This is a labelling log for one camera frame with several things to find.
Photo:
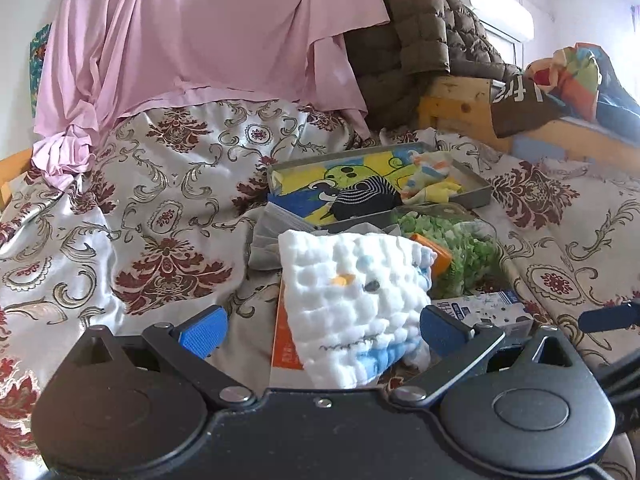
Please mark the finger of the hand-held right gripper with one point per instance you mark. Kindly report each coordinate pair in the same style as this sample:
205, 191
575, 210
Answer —
607, 317

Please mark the orange plastic cup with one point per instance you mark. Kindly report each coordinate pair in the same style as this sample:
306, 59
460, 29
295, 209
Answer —
435, 255

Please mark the pink bed sheet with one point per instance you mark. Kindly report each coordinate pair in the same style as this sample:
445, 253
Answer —
200, 35

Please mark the white orange box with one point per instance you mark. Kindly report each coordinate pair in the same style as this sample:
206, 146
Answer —
287, 340

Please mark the bag of green candy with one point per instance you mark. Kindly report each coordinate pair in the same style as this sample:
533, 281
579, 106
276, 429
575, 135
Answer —
465, 255

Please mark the floral satin bedspread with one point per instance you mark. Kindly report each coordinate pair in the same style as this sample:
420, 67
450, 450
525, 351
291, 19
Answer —
150, 220

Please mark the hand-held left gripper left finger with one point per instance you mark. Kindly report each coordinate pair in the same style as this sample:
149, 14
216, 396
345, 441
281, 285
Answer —
202, 331

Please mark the wooden bed frame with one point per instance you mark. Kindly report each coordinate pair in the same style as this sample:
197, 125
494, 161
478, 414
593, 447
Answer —
452, 105

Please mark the white and blue carton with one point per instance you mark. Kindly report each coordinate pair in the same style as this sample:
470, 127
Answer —
480, 310

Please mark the colourful cartoon painting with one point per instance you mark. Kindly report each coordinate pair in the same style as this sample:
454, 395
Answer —
302, 181

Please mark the navy white striped sock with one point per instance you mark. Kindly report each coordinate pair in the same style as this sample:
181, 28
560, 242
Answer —
365, 195

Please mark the grey printed cloth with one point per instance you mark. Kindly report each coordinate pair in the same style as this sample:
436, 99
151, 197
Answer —
265, 247

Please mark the grey metal tray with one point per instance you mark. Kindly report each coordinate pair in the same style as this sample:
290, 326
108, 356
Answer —
470, 194

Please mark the striped sock with yellow cuff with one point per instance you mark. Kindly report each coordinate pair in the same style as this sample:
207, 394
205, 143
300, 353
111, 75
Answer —
430, 180

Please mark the wall poster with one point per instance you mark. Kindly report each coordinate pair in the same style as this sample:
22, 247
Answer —
39, 55

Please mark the blue denim jeans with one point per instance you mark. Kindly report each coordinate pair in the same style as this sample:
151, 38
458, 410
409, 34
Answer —
617, 95

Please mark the pale blue panel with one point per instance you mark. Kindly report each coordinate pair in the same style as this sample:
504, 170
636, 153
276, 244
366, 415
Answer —
529, 149

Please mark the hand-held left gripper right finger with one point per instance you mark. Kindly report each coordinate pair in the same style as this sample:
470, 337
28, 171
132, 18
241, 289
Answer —
442, 329

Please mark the olive quilted jacket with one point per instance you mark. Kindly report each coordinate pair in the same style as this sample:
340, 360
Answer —
425, 35

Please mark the colourful patchwork garment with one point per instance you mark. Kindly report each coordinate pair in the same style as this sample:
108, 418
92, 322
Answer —
570, 75

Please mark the white muslin cloth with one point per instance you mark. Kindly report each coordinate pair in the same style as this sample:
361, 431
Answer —
350, 300

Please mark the olive garment with white print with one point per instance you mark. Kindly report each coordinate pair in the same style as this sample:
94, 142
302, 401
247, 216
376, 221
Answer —
520, 102

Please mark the white air conditioner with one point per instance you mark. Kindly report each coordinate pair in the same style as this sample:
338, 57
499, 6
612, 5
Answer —
500, 5

